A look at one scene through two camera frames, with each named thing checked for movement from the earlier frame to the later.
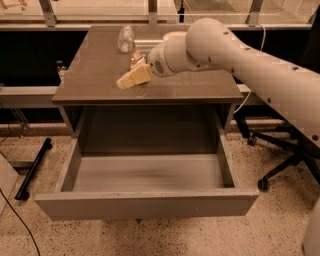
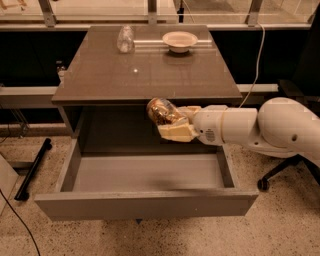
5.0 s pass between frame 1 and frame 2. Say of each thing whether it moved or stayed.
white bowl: stayed
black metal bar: stayed
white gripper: moved
